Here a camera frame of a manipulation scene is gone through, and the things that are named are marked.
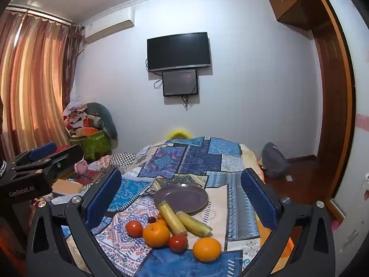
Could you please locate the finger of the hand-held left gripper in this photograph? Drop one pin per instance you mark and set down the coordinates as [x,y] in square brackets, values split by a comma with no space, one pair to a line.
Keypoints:
[43,150]
[66,157]

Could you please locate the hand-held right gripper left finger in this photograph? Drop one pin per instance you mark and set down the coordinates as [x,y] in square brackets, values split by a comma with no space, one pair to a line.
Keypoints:
[103,199]

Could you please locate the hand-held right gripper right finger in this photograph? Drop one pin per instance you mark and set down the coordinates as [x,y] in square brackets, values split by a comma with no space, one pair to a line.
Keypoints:
[256,199]

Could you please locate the red tomato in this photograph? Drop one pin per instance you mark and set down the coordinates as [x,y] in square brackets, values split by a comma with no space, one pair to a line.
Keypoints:
[178,243]
[134,228]

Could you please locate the dark red grape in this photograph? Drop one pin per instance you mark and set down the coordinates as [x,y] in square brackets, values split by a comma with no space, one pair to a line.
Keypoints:
[151,219]

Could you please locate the medium orange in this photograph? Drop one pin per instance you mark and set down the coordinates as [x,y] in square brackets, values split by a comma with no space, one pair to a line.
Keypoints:
[156,234]

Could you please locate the large orange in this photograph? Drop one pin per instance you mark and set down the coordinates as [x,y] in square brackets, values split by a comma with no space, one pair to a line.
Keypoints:
[207,249]

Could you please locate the brown round plate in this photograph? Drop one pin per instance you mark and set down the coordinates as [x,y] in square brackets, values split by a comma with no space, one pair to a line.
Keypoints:
[184,197]

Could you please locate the red box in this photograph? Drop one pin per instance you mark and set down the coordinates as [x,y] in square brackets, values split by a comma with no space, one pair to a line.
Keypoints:
[65,149]

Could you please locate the pink plush toy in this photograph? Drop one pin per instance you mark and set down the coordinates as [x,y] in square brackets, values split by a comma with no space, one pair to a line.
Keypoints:
[81,168]

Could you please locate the cardboard box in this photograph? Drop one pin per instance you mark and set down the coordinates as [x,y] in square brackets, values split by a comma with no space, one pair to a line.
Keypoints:
[67,186]

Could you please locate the green storage box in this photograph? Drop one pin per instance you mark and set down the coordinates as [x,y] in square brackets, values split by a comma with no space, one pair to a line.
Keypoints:
[95,147]

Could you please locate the orange box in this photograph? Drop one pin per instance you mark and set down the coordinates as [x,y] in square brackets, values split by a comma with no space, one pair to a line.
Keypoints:
[86,132]

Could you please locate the grey backpack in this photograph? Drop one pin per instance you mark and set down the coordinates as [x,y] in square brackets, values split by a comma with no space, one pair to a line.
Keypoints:
[274,160]

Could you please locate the pile of clothes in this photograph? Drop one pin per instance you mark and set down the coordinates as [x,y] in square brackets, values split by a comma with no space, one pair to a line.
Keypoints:
[76,115]

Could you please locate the black white checkered cloth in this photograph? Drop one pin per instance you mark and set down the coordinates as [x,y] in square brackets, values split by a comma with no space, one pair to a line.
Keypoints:
[122,159]

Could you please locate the grey-green pillow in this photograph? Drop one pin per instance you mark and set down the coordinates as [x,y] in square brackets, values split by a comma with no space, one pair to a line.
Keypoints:
[106,118]

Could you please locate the orange striped curtain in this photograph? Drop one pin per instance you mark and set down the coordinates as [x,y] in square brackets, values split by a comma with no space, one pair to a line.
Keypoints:
[34,78]

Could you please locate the blue patchwork blanket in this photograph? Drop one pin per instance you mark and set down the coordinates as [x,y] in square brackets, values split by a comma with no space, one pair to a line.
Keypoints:
[187,161]

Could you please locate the yellow plastic object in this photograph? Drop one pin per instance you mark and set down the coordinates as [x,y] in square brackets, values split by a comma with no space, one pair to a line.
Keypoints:
[178,133]

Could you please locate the small black monitor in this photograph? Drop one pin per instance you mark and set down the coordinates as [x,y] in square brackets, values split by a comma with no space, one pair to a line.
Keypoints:
[180,82]

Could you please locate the white air conditioner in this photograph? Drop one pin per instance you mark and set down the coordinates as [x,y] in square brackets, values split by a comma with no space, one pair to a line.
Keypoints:
[109,26]

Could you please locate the black wall television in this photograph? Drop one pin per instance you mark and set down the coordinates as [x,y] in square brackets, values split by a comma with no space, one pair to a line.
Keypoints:
[178,51]

